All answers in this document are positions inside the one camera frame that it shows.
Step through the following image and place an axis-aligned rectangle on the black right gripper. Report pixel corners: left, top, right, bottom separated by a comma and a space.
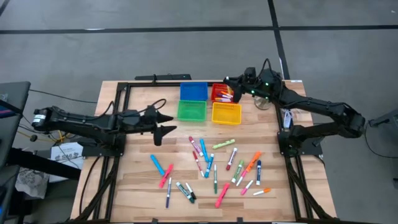
223, 75, 274, 105

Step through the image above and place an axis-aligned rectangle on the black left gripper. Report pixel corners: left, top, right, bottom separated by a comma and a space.
119, 108, 178, 147

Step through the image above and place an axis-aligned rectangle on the thin red Expo marker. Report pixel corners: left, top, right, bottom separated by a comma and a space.
192, 150, 205, 178

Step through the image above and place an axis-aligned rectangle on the light blue Expo marker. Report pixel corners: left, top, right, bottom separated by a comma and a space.
204, 152, 215, 179

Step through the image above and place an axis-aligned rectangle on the thin pink white marker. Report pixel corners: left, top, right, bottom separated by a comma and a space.
240, 179, 254, 196
235, 169, 249, 187

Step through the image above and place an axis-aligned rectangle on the pink highlighter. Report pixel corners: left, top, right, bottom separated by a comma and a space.
159, 164, 174, 189
215, 182, 231, 209

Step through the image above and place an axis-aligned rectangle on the red plastic basket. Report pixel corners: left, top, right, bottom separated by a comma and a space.
210, 83, 241, 105

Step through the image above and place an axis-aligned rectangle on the yellow plastic basket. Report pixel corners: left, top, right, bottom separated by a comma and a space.
211, 101, 243, 126

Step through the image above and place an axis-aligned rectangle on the white bulb brass lamp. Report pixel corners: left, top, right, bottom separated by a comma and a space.
254, 95, 274, 111

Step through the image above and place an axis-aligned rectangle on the green plastic basket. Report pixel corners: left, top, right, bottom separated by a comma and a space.
177, 100, 208, 123

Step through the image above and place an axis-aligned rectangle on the light blue highlighter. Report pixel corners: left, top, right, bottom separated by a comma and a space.
199, 138, 210, 164
150, 154, 166, 176

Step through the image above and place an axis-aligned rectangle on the blue plastic basket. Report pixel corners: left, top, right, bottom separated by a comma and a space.
179, 82, 209, 102

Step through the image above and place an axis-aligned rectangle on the black bar device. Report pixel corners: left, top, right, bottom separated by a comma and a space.
134, 73, 192, 82

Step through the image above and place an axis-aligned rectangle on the yellow highlighter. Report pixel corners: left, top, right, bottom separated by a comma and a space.
212, 138, 236, 150

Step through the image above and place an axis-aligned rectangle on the maroon Expo marker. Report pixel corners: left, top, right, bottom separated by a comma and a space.
225, 147, 238, 172

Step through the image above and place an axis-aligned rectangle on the orange highlighter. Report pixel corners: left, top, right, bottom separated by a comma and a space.
245, 151, 262, 173

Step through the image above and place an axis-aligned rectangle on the light green Expo marker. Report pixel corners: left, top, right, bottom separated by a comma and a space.
231, 159, 246, 184

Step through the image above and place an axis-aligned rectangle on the white printed paper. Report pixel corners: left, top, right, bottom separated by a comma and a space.
50, 142, 85, 183

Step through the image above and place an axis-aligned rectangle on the black support beam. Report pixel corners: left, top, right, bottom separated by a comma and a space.
6, 147, 82, 181

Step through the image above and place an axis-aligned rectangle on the patterned white cloth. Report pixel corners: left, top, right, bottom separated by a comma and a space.
15, 167, 50, 200

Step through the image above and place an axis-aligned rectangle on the grey equipment stand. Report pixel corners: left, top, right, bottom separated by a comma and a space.
368, 108, 398, 129

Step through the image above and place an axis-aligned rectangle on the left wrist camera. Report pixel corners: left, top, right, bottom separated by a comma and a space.
145, 105, 159, 118

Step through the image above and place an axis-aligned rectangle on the black metal table frame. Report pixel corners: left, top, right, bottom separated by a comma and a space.
70, 70, 338, 224

